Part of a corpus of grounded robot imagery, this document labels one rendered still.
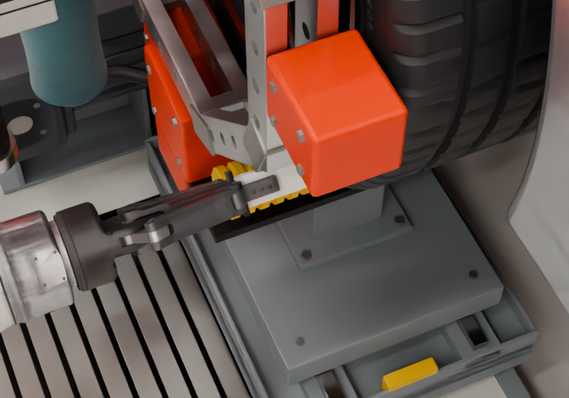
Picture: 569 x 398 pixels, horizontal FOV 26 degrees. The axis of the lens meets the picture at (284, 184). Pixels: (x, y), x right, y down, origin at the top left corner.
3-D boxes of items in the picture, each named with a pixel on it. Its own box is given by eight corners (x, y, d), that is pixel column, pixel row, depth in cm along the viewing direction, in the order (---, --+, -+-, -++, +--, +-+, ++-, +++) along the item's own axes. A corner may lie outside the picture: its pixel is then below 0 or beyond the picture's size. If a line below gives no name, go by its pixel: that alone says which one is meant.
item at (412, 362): (527, 364, 165) (540, 328, 157) (281, 464, 157) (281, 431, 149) (367, 101, 192) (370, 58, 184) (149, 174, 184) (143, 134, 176)
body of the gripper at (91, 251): (71, 284, 114) (165, 251, 116) (82, 302, 106) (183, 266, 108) (45, 208, 113) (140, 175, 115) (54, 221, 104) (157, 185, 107)
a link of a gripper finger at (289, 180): (234, 177, 113) (236, 178, 112) (304, 153, 114) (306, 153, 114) (244, 207, 113) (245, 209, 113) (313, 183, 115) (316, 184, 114)
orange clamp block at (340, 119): (352, 85, 98) (403, 168, 93) (262, 115, 96) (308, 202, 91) (356, 24, 92) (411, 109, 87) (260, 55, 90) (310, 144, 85)
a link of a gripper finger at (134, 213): (119, 212, 110) (121, 214, 108) (236, 173, 112) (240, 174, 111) (133, 253, 111) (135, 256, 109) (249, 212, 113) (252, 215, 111)
